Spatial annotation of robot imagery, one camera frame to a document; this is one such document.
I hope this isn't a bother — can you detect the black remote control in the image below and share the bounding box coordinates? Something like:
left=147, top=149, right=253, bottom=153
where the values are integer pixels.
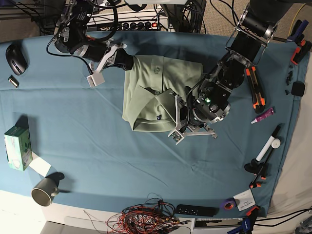
left=175, top=204, right=219, bottom=217

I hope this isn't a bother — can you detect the purple glue tube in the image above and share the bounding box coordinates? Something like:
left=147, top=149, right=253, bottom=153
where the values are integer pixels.
left=251, top=108, right=274, bottom=124

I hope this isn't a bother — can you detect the blue table cloth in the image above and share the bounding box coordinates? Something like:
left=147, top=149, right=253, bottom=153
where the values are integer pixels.
left=0, top=36, right=312, bottom=215

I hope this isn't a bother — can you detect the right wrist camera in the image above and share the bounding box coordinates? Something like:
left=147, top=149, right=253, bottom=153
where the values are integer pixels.
left=86, top=72, right=105, bottom=88

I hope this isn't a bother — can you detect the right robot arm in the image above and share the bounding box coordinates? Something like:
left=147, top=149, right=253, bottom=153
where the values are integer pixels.
left=46, top=0, right=134, bottom=75

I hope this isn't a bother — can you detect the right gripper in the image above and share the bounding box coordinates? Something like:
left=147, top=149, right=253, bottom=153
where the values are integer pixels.
left=89, top=39, right=134, bottom=75

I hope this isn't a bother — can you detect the white black hand pump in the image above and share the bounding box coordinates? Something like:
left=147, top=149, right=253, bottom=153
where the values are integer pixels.
left=244, top=125, right=281, bottom=174

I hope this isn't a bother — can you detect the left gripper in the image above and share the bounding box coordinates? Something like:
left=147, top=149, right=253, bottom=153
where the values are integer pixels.
left=169, top=89, right=217, bottom=139

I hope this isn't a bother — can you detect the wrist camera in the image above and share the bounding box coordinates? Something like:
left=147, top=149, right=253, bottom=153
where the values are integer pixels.
left=168, top=129, right=185, bottom=145
left=86, top=72, right=105, bottom=88

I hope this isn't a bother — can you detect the grey ceramic mug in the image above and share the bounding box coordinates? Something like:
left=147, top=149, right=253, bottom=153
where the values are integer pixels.
left=31, top=178, right=59, bottom=207

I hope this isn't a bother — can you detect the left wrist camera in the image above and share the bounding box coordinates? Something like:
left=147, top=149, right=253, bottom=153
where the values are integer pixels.
left=168, top=129, right=185, bottom=145

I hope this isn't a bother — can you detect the sage green T-shirt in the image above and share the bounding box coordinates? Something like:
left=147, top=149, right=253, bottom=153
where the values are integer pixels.
left=122, top=55, right=203, bottom=132

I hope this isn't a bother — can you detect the blue bar clamp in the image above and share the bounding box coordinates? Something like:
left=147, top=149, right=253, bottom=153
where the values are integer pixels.
left=227, top=206, right=260, bottom=234

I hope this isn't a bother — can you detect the black power strip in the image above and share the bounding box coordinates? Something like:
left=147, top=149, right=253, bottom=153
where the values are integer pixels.
left=96, top=21, right=168, bottom=31

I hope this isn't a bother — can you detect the white card box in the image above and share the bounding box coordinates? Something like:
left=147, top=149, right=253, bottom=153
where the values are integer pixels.
left=233, top=189, right=255, bottom=212

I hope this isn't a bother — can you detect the orange black spring clamp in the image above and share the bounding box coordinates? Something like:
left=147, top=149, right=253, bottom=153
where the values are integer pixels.
left=249, top=163, right=267, bottom=189

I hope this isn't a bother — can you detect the white paper slip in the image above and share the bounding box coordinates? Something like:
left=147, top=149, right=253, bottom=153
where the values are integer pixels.
left=29, top=157, right=51, bottom=177

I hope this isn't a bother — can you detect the orange black corner clamp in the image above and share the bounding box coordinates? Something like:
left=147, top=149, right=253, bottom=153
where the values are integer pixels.
left=291, top=40, right=312, bottom=65

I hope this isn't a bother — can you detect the black computer mouse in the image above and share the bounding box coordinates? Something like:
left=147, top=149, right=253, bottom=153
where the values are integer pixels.
left=5, top=44, right=28, bottom=76

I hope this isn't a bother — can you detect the black square box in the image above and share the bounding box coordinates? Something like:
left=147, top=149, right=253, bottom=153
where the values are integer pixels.
left=291, top=81, right=306, bottom=97

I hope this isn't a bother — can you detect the small silver lighter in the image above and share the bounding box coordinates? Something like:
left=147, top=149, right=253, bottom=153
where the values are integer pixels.
left=8, top=76, right=20, bottom=88

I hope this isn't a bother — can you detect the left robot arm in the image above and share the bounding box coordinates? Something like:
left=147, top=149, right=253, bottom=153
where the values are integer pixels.
left=168, top=0, right=295, bottom=143

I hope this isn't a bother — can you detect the orange black utility knife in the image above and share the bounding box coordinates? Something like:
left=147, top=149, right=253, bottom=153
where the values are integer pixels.
left=245, top=66, right=266, bottom=114

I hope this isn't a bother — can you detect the purple tape roll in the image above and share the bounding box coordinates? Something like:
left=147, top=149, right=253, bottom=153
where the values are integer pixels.
left=220, top=198, right=236, bottom=211

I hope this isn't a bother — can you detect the green tissue box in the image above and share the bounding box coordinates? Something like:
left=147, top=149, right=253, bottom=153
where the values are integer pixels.
left=4, top=126, right=33, bottom=171

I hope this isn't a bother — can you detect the red and black wire bundle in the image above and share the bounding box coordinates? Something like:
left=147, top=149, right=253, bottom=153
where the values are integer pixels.
left=83, top=194, right=191, bottom=234

